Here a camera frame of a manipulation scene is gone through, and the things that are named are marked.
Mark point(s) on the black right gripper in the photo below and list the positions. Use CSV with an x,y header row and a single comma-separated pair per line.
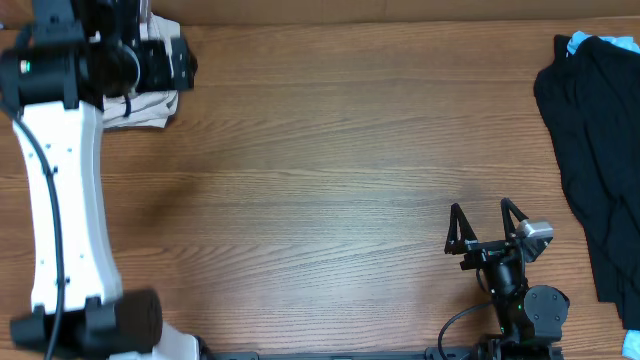
x,y
489,248

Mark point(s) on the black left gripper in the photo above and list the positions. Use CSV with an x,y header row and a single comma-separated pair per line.
x,y
154,57

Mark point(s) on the beige khaki shorts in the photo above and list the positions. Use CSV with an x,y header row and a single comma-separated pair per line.
x,y
151,109

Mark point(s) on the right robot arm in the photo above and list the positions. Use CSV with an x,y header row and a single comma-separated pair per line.
x,y
530,318

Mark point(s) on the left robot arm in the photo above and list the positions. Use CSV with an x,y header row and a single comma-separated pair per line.
x,y
54,82

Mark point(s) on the black garment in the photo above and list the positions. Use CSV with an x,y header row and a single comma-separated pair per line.
x,y
589,101

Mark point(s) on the light blue garment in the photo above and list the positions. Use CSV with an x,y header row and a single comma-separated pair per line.
x,y
630,347

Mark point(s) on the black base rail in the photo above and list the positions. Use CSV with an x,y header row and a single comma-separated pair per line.
x,y
451,353

